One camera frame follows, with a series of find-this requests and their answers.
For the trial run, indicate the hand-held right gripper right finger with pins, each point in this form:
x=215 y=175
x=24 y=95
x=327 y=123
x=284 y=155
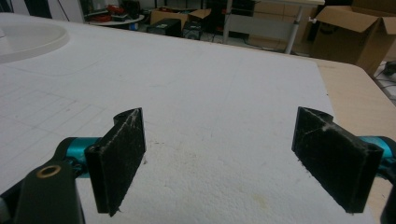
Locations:
x=333 y=161

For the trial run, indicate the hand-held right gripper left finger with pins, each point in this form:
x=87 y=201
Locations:
x=116 y=165

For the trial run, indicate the white foam mat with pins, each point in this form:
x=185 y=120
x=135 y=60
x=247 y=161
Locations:
x=193 y=102

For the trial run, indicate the large open cardboard box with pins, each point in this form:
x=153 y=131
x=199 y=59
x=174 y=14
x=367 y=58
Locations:
x=348 y=40

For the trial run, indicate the round white table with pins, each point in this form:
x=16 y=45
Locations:
x=116 y=21

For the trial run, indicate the black equipment case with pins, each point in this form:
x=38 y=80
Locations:
x=165 y=27

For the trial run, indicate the white desk with metal leg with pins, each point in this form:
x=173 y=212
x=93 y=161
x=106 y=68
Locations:
x=264 y=26

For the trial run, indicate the white round plate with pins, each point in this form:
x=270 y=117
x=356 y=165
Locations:
x=28 y=40

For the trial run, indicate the red tool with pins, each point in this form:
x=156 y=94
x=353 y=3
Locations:
x=115 y=10

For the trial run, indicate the small open cardboard box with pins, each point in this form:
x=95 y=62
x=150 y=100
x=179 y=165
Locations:
x=174 y=16

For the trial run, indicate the flat cardboard box behind desk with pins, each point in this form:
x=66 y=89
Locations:
x=274 y=12

